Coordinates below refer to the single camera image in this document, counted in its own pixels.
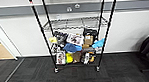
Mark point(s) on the yellow bottle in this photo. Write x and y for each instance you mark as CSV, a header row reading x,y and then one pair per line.
x,y
69,57

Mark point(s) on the small yellow packet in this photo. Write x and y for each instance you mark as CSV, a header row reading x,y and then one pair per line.
x,y
53,40

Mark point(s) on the long grey wall band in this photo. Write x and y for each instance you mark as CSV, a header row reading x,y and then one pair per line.
x,y
15,11

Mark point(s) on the small brown box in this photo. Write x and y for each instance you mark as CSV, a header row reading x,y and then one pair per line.
x,y
88,41

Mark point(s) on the blue cloth cap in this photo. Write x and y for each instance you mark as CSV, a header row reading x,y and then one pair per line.
x,y
72,48

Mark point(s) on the light blue soft item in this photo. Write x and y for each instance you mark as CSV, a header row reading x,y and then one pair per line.
x,y
98,44

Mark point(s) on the white picture box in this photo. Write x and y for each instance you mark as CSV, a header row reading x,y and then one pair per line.
x,y
75,39

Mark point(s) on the black pouch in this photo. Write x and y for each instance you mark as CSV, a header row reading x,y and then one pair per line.
x,y
90,32

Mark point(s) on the white pink toy box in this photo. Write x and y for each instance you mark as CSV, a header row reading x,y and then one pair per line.
x,y
60,57

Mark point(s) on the black toy bundle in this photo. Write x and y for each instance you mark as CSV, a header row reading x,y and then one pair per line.
x,y
61,38

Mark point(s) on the small grey wall socket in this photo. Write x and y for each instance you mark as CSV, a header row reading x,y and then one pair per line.
x,y
77,5
69,9

